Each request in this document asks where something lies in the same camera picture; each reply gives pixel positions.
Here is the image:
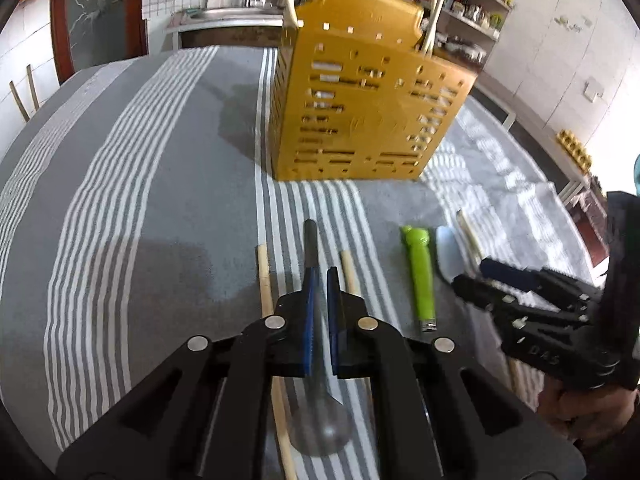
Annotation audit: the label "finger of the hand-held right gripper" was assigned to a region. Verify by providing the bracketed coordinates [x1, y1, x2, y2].
[480, 257, 602, 312]
[452, 273, 592, 334]

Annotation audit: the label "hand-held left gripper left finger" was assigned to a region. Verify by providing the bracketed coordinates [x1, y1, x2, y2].
[55, 267, 318, 480]

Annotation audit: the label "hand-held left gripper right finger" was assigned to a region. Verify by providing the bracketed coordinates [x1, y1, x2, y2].
[326, 266, 587, 480]

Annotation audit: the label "green handled fork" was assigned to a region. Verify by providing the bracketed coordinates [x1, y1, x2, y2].
[400, 225, 440, 333]

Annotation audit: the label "black handled metal spoon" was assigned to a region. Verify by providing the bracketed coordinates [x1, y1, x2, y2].
[289, 219, 355, 457]

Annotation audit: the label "yellow perforated utensil holder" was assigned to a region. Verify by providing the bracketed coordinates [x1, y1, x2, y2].
[270, 0, 479, 184]

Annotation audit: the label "person's right hand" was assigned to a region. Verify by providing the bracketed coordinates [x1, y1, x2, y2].
[539, 377, 640, 454]

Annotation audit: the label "kitchen counter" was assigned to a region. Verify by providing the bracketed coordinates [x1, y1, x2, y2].
[472, 71, 610, 270]

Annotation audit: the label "yellow egg carton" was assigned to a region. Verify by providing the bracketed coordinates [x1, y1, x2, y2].
[556, 129, 594, 172]

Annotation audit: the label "grey white striped tablecloth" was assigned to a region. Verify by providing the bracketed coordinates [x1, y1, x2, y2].
[0, 45, 608, 480]

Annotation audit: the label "white corner shelf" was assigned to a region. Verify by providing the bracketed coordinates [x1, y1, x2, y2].
[410, 0, 514, 57]

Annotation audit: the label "row of condiment bottles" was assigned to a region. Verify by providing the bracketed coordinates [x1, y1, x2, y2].
[414, 0, 504, 32]

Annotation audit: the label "steel sink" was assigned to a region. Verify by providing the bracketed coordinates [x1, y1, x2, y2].
[166, 6, 287, 52]

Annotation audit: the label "wooden stick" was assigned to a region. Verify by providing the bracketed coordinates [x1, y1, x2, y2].
[26, 64, 42, 112]
[9, 80, 32, 124]

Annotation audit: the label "brown frosted glass door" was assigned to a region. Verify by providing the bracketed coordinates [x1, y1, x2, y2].
[50, 0, 149, 86]

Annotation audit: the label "white wall socket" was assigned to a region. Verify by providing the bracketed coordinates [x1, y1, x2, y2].
[583, 76, 606, 104]

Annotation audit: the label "wall hook stickers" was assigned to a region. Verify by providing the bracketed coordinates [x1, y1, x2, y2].
[551, 14, 594, 32]

